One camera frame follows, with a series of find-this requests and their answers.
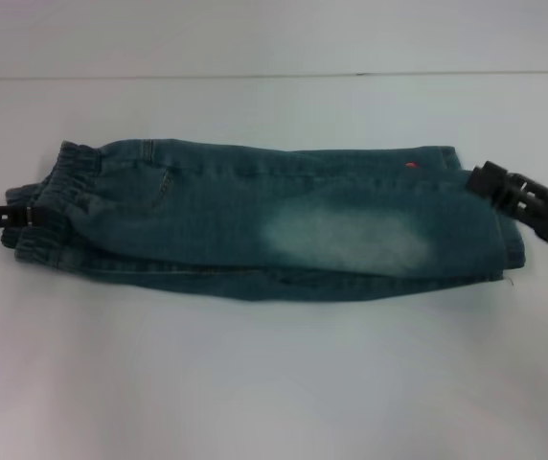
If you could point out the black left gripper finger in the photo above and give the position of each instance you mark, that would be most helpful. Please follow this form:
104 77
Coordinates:
13 215

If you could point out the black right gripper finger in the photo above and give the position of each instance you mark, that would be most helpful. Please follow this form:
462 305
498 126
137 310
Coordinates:
492 184

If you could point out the blue denim shorts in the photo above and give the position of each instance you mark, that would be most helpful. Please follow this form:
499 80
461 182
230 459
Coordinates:
274 225

